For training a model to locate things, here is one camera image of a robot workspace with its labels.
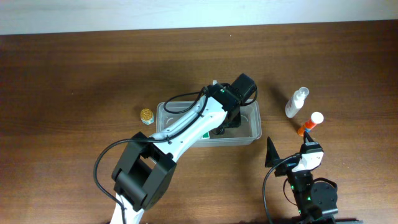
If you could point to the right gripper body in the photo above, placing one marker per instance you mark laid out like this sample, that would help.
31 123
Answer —
286 167

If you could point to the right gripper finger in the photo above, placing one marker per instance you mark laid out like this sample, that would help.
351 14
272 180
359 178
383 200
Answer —
272 157
307 138

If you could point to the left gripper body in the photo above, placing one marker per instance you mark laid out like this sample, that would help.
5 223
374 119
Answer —
236 122

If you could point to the white green medicine box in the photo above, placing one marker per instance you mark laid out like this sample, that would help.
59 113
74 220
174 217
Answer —
205 136

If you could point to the clear plastic container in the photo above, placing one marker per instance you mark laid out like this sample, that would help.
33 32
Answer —
249 130

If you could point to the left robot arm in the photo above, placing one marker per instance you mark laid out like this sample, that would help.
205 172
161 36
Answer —
145 169

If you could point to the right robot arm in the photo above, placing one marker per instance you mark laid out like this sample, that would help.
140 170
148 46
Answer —
315 198

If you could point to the orange tube white cap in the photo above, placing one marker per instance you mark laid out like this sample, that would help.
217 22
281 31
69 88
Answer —
315 119

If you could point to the white spray bottle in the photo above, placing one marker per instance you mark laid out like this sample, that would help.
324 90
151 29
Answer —
296 102

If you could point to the small jar gold lid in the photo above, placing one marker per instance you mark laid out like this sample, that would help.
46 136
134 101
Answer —
147 116

